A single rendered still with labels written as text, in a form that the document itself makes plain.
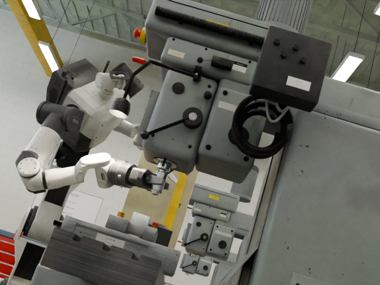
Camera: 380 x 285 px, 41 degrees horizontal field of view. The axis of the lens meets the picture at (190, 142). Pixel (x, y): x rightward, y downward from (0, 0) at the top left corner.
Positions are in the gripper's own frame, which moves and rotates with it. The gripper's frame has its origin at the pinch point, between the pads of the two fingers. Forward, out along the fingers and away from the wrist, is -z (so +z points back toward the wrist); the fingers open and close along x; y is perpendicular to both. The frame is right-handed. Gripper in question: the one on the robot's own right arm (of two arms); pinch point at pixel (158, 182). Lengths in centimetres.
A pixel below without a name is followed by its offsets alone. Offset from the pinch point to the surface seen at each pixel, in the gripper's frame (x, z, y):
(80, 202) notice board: 745, 554, -88
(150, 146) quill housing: -10.9, 1.6, -9.1
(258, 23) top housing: -5, -20, -64
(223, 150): -4.2, -20.9, -14.8
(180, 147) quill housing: -7.6, -7.5, -11.8
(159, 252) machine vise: -19.5, -17.9, 24.1
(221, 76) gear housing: -6.6, -13.1, -40.4
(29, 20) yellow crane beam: 456, 604, -344
